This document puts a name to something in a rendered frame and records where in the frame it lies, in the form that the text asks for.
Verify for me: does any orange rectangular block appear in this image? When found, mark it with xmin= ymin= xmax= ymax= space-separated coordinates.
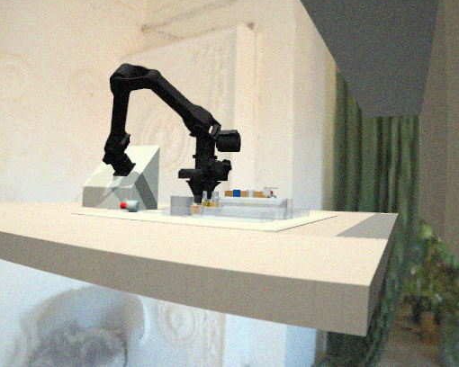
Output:
xmin=225 ymin=191 xmax=246 ymax=197
xmin=255 ymin=192 xmax=271 ymax=198

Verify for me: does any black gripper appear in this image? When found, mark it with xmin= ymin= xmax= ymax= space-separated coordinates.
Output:
xmin=178 ymin=151 xmax=228 ymax=203

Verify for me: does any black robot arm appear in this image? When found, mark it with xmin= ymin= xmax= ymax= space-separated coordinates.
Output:
xmin=103 ymin=63 xmax=241 ymax=176

